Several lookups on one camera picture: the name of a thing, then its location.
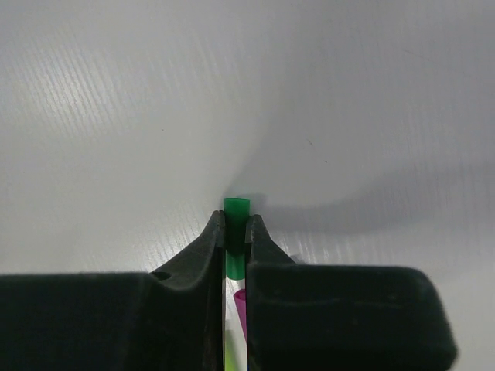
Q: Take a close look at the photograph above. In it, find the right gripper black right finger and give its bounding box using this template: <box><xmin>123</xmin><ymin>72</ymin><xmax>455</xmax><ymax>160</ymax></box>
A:
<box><xmin>246</xmin><ymin>215</ymin><xmax>458</xmax><ymax>370</ymax></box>

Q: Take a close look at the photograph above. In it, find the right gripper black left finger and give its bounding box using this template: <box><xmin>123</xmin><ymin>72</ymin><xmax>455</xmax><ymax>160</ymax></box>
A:
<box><xmin>1</xmin><ymin>211</ymin><xmax>225</xmax><ymax>370</ymax></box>

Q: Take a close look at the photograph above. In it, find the dark green pen cap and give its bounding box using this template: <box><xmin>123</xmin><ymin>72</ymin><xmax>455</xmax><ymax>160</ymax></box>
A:
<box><xmin>223</xmin><ymin>197</ymin><xmax>251</xmax><ymax>281</ymax></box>

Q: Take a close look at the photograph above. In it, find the light green pen cap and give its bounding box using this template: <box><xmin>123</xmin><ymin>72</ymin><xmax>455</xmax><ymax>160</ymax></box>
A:
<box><xmin>224</xmin><ymin>329</ymin><xmax>240</xmax><ymax>371</ymax></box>

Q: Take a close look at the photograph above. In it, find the purple pen cap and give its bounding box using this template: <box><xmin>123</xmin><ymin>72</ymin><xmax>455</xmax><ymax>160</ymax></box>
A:
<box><xmin>233</xmin><ymin>289</ymin><xmax>248</xmax><ymax>340</ymax></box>

